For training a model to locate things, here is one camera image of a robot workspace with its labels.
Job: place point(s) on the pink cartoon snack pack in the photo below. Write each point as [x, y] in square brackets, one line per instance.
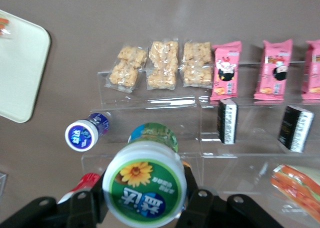
[312, 70]
[273, 70]
[225, 72]

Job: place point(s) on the clear acrylic tiered shelf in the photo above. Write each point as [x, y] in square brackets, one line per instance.
[255, 147]
[162, 107]

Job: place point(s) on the blue gum bottle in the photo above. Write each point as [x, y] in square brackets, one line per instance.
[81, 136]

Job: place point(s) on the green gum bottle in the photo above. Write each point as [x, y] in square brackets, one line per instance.
[145, 183]

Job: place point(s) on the cream plastic tray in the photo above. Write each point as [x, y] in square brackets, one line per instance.
[20, 72]

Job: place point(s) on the large wrapped sandwich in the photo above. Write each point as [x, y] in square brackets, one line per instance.
[295, 185]

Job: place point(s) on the black snack pack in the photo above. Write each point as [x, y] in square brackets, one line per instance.
[227, 121]
[295, 129]

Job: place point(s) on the small clear acrylic stand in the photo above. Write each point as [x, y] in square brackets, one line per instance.
[2, 183]

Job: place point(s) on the clear-wrapped rice crisp pack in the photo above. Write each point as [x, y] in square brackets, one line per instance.
[162, 65]
[196, 65]
[125, 70]

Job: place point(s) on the small wrapped sandwich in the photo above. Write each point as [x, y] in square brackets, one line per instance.
[3, 25]

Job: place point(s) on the red gum bottle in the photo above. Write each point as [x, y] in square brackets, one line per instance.
[86, 180]

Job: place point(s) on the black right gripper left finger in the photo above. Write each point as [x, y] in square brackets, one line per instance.
[50, 215]

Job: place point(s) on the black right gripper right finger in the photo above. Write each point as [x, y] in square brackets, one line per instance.
[212, 213]

